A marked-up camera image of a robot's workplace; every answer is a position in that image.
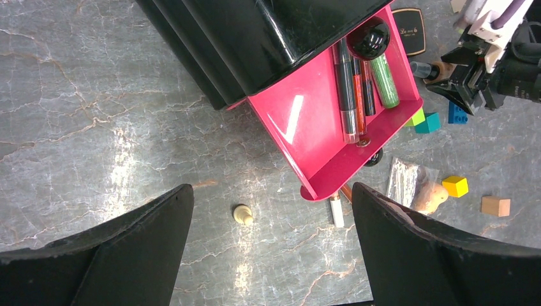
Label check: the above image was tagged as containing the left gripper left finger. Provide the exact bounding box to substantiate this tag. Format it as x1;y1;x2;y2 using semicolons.
1;184;195;305

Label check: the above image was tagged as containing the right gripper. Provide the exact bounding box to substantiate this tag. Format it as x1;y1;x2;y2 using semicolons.
426;40;505;115

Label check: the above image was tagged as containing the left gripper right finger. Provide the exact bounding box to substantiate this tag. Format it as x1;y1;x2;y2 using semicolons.
352;182;540;305

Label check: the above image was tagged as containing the clear plastic bag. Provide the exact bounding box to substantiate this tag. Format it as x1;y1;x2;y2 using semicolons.
386;157;440;209

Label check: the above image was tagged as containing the pink top drawer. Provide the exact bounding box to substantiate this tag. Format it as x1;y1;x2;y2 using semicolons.
346;17;390;61

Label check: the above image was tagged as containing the pink drawer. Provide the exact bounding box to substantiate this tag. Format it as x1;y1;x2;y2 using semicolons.
346;17;390;61
248;6;423;201

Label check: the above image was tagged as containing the green tube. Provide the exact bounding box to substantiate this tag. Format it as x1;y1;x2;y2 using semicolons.
370;54;399;109

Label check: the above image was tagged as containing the dark brown lipstick pen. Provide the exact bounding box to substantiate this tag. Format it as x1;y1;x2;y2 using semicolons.
360;61;376;116

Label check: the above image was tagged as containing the red lip pencil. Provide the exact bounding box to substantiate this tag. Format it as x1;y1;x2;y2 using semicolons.
352;57;367;136

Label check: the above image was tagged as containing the dark teal mascara tube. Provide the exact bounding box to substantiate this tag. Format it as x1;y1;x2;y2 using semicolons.
332;38;359;144

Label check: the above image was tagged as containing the black makeup organizer box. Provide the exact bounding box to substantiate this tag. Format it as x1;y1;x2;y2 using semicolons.
138;0;387;110

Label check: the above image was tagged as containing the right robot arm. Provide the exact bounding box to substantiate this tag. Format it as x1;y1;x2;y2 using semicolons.
424;1;540;115

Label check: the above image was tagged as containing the beige makeup sponge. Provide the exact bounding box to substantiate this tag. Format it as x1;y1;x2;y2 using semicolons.
412;182;449;215

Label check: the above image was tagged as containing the blue lego brick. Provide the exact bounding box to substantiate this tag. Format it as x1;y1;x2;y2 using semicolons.
448;101;468;124

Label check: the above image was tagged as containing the small teal cube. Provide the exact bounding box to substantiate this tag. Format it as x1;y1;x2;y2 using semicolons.
415;112;441;134

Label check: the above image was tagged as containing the small green cube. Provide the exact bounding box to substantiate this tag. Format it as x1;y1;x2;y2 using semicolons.
404;108;426;127

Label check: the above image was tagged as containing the yellow cube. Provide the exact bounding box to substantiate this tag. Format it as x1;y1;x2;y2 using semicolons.
442;175;469;198

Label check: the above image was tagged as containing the black compact case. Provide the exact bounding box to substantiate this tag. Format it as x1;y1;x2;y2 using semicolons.
392;8;426;57

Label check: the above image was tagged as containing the white concealer pen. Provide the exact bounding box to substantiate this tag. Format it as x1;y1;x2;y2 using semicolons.
329;192;345;228

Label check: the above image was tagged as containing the brown wooden cube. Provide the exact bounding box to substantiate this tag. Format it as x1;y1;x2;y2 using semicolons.
480;196;511;217

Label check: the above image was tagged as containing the small cream knob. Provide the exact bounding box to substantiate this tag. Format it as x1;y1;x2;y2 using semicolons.
233;204;254;226

